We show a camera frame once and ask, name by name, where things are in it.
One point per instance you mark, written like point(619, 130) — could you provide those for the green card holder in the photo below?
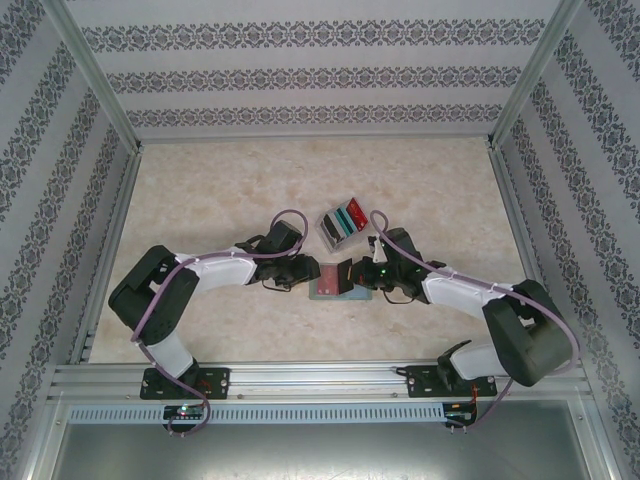
point(362, 296)

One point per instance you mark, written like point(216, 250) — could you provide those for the clear acrylic card box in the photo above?
point(335, 244)

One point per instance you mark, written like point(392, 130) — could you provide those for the teal credit card stack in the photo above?
point(346, 220)

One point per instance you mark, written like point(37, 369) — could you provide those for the red credit card stack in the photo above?
point(357, 212)

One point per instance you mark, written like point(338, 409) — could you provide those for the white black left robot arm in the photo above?
point(150, 300)

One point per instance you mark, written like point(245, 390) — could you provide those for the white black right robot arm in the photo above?
point(530, 340)

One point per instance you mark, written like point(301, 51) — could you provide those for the right controller circuit board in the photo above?
point(460, 412)

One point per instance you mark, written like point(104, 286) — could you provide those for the controller circuit board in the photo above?
point(460, 412)
point(185, 411)

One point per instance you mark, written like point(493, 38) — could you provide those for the left controller circuit board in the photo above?
point(185, 411)

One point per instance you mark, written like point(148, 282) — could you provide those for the grey metal sheet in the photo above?
point(320, 455)

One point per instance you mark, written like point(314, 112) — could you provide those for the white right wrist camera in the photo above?
point(375, 250)

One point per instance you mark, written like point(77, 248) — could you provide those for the aluminium mounting rail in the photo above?
point(320, 380)

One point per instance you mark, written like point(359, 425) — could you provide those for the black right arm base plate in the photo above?
point(415, 382)

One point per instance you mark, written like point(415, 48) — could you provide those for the aluminium rear rail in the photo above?
point(315, 138)

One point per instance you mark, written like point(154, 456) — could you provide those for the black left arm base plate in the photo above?
point(220, 382)

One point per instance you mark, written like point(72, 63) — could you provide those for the aluminium side rail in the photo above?
point(509, 200)
point(122, 200)

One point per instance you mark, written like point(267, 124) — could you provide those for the aluminium frame post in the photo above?
point(101, 85)
point(525, 85)

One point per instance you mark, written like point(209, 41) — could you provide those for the aluminium frame leg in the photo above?
point(602, 440)
point(42, 440)

